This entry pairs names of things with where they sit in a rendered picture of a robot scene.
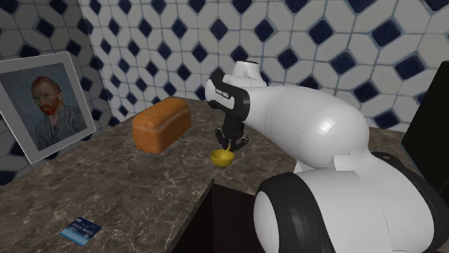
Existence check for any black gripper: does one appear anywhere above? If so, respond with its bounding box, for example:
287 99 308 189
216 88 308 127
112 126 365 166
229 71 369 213
214 116 250 153

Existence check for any yellow bowl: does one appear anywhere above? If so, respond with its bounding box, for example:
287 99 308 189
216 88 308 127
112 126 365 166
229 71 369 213
209 143 235 168

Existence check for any brown bread loaf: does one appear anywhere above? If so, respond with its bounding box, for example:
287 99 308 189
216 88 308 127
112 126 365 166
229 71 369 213
132 96 193 155

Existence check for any blue card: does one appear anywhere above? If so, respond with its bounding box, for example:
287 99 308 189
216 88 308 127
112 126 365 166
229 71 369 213
59 216 103 247

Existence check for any framed portrait painting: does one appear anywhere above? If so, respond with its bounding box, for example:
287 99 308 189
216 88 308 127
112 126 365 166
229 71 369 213
0 51 98 165

